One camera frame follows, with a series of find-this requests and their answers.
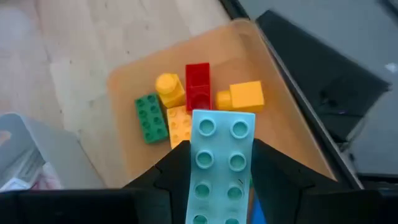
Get yellow studded brick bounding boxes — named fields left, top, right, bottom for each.
left=166, top=105, right=193, bottom=150

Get blue toy brick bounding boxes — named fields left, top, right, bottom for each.
left=249, top=192, right=269, bottom=224

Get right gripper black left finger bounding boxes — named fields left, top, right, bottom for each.
left=0, top=139, right=192, bottom=224

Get black aluminium table frame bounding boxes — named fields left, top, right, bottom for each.
left=217, top=0, right=398, bottom=190

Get grey-brown playing card deck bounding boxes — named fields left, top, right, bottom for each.
left=6, top=146, right=46, bottom=180

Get red brick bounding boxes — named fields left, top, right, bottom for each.
left=185, top=62, right=213, bottom=112

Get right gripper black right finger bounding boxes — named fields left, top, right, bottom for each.
left=250, top=138, right=398, bottom=224

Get orange plastic bin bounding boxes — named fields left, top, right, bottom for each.
left=106, top=17, right=338, bottom=189

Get yellow-orange toy block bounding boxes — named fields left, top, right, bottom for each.
left=215, top=80, right=266, bottom=113

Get grey plastic bin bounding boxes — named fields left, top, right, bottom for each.
left=0, top=112, right=106, bottom=191

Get yellow rounded toy block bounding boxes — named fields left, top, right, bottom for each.
left=154, top=72, right=187, bottom=110

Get dark green brick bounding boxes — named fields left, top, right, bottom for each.
left=134, top=92, right=170, bottom=145

